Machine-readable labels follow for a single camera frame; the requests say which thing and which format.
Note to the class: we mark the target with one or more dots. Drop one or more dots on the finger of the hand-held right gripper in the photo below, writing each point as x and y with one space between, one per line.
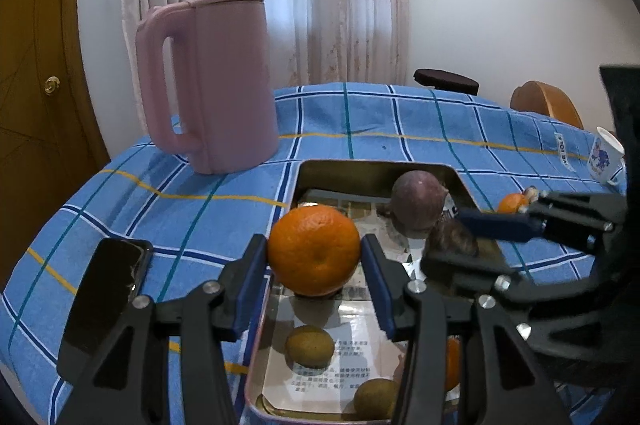
470 267
500 225

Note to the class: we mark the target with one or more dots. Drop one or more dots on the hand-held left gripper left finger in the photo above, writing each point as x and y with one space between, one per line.
250 285

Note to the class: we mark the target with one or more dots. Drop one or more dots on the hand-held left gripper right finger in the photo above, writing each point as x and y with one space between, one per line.
377 285

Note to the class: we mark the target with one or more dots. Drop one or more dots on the dark wrinkled passion fruit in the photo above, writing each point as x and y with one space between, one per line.
450 240

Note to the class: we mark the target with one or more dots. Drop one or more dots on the large orange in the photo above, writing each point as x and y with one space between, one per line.
314 250

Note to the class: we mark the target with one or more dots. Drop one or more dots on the smooth purple passion fruit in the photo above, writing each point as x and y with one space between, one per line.
417 205

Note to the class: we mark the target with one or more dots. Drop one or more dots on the brown kiwi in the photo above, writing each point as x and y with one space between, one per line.
375 397
310 346

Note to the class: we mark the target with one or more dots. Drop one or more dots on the medium orange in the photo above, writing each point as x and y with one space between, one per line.
451 365

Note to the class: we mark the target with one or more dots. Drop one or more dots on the rectangular metal tin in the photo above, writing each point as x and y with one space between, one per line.
345 177

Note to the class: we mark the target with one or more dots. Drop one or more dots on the small orange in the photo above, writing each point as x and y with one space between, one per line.
511 203

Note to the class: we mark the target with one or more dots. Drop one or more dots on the printed paper sheet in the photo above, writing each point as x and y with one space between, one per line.
345 355

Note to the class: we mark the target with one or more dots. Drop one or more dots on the white floral mug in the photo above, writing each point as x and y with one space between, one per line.
602 155

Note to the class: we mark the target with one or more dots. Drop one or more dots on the brown leather armchair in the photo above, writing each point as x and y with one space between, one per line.
545 102

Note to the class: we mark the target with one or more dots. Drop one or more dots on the black smartphone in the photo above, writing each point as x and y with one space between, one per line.
105 295

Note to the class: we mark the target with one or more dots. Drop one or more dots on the dark round stool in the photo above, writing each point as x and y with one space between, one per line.
445 79

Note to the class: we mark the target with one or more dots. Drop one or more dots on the blue plaid tablecloth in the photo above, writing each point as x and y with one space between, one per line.
350 115

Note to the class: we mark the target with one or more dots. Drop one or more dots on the pink plastic jug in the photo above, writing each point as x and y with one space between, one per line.
225 80

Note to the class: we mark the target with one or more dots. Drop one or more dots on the wooden door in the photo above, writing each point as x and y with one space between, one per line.
35 155

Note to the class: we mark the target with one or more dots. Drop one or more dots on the brass door knob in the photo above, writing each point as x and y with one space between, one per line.
51 85

